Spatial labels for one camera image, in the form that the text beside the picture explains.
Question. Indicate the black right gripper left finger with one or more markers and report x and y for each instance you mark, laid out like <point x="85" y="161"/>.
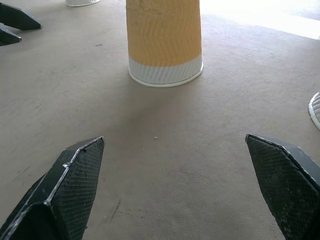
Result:
<point x="62" y="190"/>

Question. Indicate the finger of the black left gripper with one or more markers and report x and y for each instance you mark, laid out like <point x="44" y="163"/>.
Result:
<point x="7" y="37"/>
<point x="17" y="17"/>

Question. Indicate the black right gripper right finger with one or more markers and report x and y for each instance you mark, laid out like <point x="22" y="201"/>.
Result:
<point x="285" y="185"/>

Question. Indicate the orange and white paper cup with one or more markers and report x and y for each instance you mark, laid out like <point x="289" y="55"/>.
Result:
<point x="163" y="42"/>
<point x="81" y="2"/>
<point x="315" y="110"/>

